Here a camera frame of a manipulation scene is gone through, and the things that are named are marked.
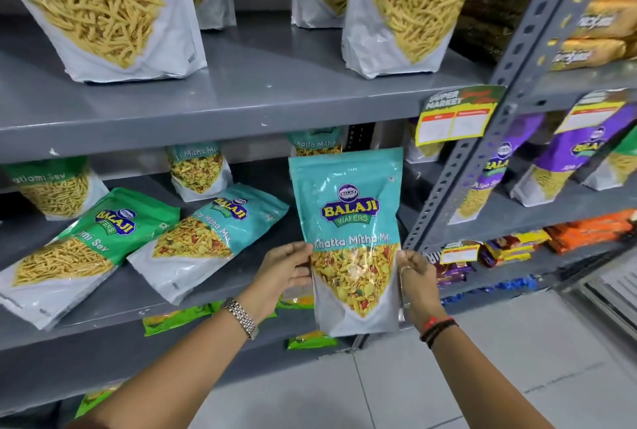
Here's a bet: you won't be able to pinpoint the person's right hand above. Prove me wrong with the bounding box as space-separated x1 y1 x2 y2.
396 250 450 333

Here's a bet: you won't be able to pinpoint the person's left hand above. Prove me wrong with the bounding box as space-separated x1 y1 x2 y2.
247 242 314 321

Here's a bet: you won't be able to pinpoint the teal mixed snack packet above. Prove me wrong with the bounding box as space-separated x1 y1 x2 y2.
287 127 345 157
126 183 290 306
166 144 234 204
288 148 404 338

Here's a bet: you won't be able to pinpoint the person's left forearm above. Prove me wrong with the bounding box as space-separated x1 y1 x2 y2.
65 308 258 429

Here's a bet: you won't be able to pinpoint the person's right forearm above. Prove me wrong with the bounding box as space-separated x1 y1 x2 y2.
427 323 556 429

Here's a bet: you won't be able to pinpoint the small green snack packet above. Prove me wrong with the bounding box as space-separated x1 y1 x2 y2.
286 331 339 351
142 303 216 338
275 288 316 310
74 383 123 420

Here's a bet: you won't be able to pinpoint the stack of purple packs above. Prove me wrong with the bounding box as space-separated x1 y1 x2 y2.
431 250 474 286

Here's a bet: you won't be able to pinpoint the small yellow shelf price tag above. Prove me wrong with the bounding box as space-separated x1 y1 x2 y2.
440 240 481 266

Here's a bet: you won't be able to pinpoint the silver metal wristwatch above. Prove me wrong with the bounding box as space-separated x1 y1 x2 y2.
222 297 260 341

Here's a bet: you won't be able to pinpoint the row of blue packs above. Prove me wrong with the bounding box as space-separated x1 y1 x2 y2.
440 275 540 306

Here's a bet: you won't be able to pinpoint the stack of yellow red packs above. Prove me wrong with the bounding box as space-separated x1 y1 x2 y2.
479 229 551 269

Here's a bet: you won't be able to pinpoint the purple sev snack packet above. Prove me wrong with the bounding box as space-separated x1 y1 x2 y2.
510 90 637 209
449 113 546 226

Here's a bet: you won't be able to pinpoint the grey slotted shelving rack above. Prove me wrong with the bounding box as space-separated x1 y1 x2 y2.
402 0 637 306

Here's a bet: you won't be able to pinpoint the stack of orange biscuit packs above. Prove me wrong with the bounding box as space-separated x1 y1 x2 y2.
544 209 637 256

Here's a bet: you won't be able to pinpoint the grey metal shelving rack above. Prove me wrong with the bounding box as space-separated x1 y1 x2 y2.
0 0 498 418

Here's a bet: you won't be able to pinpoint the dark clear snack packet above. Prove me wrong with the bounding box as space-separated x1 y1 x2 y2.
450 0 559 65

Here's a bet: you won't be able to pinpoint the stack of brown biscuit packets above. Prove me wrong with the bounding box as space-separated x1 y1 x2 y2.
549 0 637 72

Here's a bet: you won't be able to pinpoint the red and black thread bracelets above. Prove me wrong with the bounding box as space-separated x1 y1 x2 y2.
419 315 459 349

